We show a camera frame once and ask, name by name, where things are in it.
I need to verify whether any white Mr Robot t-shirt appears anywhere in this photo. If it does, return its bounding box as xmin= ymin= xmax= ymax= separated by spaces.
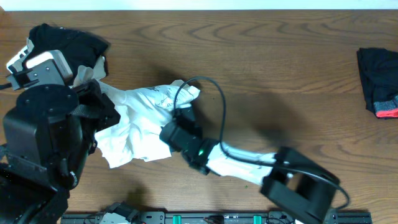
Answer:
xmin=73 ymin=66 xmax=183 ymax=169

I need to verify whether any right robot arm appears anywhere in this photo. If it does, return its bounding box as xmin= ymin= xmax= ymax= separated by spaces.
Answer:
xmin=159 ymin=106 xmax=340 ymax=223

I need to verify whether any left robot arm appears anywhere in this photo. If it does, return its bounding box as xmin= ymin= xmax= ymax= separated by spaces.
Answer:
xmin=1 ymin=80 xmax=120 ymax=223

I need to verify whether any beige folded garment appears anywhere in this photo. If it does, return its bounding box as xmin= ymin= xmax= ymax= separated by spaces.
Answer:
xmin=26 ymin=38 xmax=106 ymax=79

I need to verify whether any black folded garment on pile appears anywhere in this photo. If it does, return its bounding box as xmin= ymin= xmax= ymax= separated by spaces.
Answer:
xmin=22 ymin=23 xmax=109 ymax=86

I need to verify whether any black garment with red cuff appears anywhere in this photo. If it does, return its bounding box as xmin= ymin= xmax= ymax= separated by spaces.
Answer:
xmin=356 ymin=48 xmax=397 ymax=119

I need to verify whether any right black camera cable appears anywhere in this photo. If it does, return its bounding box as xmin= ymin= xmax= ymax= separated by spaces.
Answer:
xmin=173 ymin=76 xmax=351 ymax=211

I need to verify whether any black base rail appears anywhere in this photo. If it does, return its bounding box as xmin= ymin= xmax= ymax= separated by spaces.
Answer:
xmin=60 ymin=202 xmax=373 ymax=224

